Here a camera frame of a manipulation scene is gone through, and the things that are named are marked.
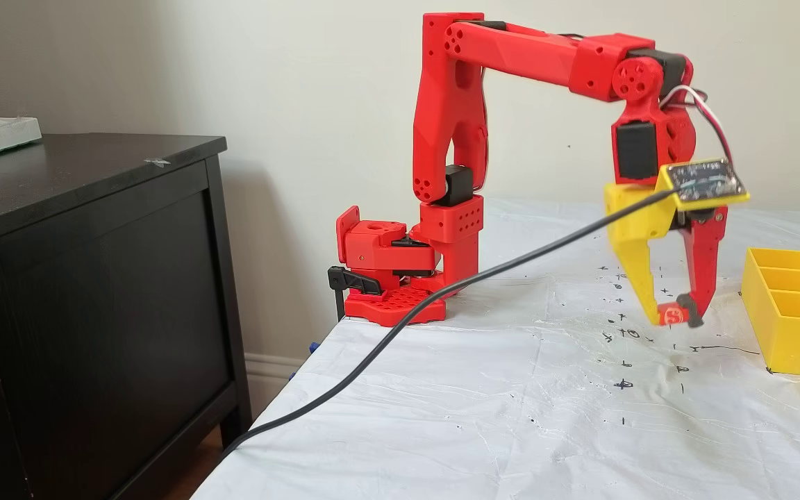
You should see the black camera cable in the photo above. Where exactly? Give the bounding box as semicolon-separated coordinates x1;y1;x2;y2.
218;187;678;463

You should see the white plastic table cover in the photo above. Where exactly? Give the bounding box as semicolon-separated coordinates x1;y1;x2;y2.
190;198;800;500

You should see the black table clamp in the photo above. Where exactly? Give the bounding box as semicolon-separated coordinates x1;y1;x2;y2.
327;265;382;324

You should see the black wooden dresser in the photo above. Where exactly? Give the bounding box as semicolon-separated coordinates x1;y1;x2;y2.
0;133;253;500

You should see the camera board on yellow mount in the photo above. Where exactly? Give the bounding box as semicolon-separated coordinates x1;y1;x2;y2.
653;158;751;211

